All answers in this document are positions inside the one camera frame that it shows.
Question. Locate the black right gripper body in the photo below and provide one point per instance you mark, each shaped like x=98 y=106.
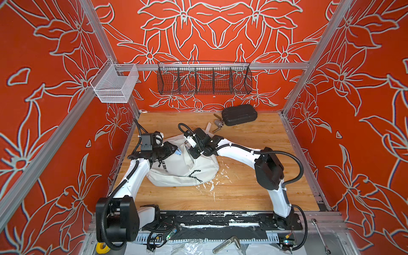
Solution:
x=195 y=151

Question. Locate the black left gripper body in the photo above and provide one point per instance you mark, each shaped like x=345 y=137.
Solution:
x=162 y=151

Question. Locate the white canvas backpack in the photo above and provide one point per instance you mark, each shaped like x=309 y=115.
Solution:
x=180 y=169

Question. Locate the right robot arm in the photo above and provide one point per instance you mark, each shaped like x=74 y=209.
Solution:
x=268 y=168

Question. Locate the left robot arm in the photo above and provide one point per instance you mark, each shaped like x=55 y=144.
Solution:
x=118 y=220

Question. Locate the black hard zip case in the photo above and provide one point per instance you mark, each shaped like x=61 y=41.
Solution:
x=239 y=114

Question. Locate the yellow tape roll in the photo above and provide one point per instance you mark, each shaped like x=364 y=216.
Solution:
x=102 y=248

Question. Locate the silver wrench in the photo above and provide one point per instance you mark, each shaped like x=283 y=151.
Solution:
x=327 y=250

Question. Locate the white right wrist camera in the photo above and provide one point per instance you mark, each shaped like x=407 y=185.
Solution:
x=190 y=141

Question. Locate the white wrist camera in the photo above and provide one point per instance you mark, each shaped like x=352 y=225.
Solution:
x=190 y=141
x=159 y=137

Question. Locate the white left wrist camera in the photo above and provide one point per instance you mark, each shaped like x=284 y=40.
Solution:
x=159 y=137

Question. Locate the silver metal tool with handle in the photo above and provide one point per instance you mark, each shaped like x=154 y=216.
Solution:
x=219 y=122

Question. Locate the black wire wall basket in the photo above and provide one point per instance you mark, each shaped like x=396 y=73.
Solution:
x=204 y=78

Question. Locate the white wire wall basket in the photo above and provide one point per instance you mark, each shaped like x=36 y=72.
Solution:
x=114 y=83

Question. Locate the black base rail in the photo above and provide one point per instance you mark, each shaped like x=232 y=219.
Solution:
x=169 y=219

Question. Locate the grey angled metal bracket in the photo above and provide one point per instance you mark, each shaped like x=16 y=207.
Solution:
x=232 y=240

